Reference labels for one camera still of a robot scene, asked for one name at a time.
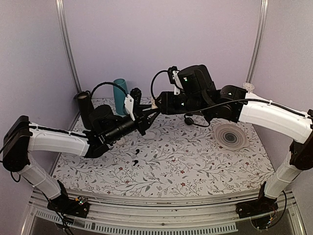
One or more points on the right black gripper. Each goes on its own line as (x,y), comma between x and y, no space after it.
(167,107)

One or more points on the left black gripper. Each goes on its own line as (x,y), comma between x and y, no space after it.
(142,120)

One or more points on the beige earbud charging case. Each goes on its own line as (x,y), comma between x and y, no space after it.
(153,104)

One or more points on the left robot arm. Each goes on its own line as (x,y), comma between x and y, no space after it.
(106,129)

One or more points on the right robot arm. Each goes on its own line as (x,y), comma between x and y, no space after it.
(196,94)

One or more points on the white oval earbud case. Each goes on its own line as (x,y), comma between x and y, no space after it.
(150,135)

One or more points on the black earbud case right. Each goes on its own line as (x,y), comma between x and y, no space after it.
(188,121)

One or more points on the small white earbud case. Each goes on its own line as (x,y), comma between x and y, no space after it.
(121,141)

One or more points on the teal cylindrical cup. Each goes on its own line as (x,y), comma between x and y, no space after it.
(119,95)

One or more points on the floral patterned table mat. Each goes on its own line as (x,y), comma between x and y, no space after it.
(181,160)

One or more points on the black cylindrical cup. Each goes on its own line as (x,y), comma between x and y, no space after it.
(85,108)

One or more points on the grey spiral ceramic plate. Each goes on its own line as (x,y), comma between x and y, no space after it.
(230,137)

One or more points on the white pleated vase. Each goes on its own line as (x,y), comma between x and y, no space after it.
(249,87)

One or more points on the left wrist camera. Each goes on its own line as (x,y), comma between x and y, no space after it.
(131,101)

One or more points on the front aluminium rail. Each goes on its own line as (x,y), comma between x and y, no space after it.
(199,215)

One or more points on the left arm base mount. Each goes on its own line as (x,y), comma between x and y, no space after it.
(67,206)

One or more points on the right aluminium frame post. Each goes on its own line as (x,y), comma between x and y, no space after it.
(258,41)

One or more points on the aluminium frame post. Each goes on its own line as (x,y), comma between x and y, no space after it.
(65,35)
(258,41)

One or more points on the left aluminium frame post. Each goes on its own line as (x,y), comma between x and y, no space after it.
(65,35)

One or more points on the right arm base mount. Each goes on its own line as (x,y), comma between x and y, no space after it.
(256,207)

